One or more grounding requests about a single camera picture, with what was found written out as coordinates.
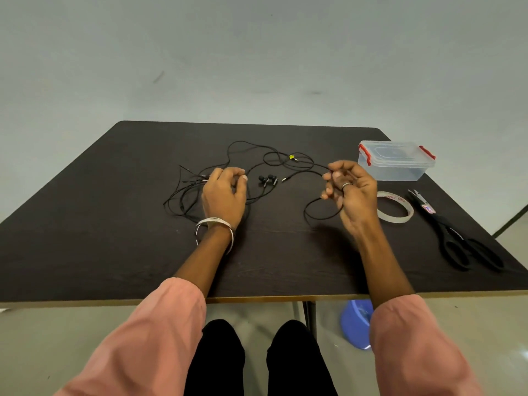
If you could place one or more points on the person's right leg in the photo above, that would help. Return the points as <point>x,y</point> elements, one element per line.
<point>299,362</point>

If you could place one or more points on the person's left leg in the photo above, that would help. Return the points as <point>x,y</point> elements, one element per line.
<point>216,362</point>

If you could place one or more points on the blue plastic tub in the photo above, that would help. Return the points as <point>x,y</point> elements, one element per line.
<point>355,325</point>

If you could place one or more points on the clear plastic box, red clips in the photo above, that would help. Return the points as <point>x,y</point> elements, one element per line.
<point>392,162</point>

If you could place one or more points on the person's left forearm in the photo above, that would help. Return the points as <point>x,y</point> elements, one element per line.
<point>205,259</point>

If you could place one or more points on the person's leg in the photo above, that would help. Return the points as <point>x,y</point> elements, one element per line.
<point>216,362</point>
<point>299,362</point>

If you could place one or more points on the black earphones with yellow tag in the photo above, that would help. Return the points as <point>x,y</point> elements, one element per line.
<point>291,156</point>

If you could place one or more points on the person's right forearm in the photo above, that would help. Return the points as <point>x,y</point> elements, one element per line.
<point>381,268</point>

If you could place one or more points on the pink sleeve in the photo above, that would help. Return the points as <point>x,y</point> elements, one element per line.
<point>416,350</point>
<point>144,342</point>

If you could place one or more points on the pink right sleeve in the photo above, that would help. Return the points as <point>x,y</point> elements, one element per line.
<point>416,350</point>

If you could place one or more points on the silver bangle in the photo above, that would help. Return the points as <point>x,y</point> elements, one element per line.
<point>214,221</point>

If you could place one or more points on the pink left sleeve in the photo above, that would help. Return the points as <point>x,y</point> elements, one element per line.
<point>144,342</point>

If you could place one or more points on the black metal table leg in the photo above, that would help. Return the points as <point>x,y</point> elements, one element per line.
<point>310,319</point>

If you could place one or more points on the person's right fingers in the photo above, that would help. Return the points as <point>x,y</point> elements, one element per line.
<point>339,179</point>

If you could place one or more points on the person's right hand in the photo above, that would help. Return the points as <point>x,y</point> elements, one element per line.
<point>359,202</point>

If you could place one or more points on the black scissors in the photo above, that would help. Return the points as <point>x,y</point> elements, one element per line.
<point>446,227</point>

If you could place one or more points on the person's left hand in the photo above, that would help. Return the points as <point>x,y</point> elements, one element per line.
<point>222,197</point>

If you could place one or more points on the person's left thumb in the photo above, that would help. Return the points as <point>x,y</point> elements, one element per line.
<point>242,188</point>

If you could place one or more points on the white tape roll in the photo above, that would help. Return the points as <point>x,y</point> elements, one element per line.
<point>396,221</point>

